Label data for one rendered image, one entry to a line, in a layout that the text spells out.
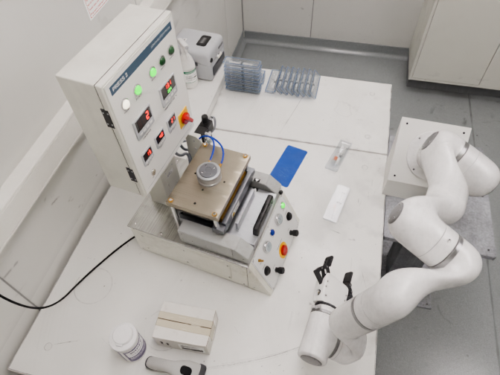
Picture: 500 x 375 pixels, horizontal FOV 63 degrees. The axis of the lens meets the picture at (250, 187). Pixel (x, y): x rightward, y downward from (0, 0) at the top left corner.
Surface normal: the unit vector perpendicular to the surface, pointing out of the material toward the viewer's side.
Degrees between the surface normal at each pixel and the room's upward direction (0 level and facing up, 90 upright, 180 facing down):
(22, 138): 90
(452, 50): 90
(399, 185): 90
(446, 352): 0
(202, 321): 1
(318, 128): 0
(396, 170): 45
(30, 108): 90
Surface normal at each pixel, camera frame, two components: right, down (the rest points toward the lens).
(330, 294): 0.49, -0.39
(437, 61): -0.24, 0.78
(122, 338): -0.03, -0.59
